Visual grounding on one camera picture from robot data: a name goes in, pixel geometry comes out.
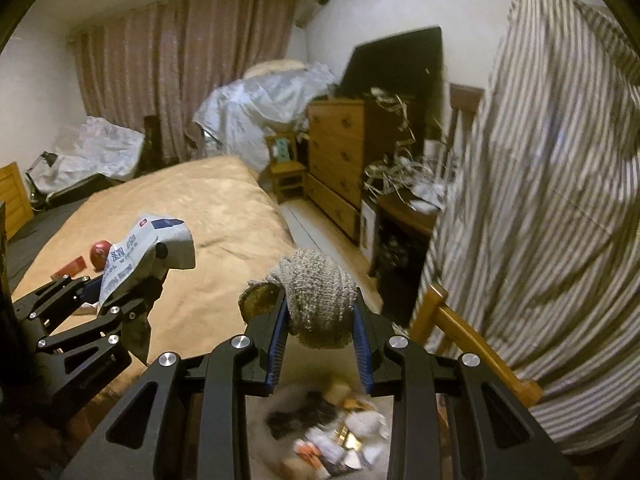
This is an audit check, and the small wooden chair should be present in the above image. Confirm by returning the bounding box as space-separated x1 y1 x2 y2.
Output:
264 132 308 206

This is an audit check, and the wooden headboard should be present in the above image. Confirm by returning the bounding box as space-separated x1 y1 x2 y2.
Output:
0 161 36 243

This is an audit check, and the flat red box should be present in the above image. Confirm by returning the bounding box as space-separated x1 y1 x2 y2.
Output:
50 257 86 279

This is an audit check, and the wooden chest of drawers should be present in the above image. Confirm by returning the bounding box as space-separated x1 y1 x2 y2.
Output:
306 97 381 246

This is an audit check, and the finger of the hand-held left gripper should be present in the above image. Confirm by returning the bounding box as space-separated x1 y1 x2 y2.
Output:
11 275 107 335
36 279 167 357

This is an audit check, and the small silver plastic cover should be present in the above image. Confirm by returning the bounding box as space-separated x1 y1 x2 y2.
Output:
37 116 146 196

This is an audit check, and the white box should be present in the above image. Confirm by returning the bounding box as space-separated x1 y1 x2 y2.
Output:
357 200 378 263

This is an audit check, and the grey terry sock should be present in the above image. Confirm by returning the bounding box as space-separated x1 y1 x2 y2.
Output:
240 249 358 351

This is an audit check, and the dark wooden side table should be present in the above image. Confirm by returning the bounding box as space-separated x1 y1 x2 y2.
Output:
372 190 443 281

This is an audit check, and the wooden armchair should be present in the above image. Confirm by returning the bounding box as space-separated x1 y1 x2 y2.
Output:
407 82 543 406

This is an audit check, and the tangle of silver ribbon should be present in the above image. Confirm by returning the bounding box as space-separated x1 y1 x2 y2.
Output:
362 87 456 211

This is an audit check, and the red round ball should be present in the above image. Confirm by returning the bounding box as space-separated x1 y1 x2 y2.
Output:
89 240 113 271

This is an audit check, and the striped shirt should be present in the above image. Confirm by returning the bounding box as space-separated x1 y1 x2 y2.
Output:
400 0 640 456

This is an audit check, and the large silver plastic cover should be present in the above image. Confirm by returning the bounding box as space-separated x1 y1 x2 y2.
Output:
192 60 338 171

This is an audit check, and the white wet wipes packet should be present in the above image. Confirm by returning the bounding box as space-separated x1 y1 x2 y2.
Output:
97 215 196 311

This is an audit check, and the tan plush blanket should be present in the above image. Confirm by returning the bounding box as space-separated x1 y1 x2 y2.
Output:
10 155 296 376

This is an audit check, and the black desk lamp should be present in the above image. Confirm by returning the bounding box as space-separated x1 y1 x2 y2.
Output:
25 150 58 191

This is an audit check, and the brown patterned curtain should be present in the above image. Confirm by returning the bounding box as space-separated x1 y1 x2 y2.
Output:
67 0 301 166

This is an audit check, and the dark grey bed sheet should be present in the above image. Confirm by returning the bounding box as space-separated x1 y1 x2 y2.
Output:
0 192 91 291

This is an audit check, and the pile of discarded wrappers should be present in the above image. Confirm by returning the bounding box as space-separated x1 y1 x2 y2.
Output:
265 385 391 480

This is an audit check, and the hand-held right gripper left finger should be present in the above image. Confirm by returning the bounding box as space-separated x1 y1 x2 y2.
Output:
60 290 291 480

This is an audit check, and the black flat panel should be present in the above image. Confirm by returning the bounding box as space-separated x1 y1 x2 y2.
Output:
340 25 445 106

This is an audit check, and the white lined waste bin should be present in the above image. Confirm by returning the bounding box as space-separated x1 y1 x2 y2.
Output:
247 372 401 480

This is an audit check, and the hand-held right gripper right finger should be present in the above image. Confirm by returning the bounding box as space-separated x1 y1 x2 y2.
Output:
350 302 581 480

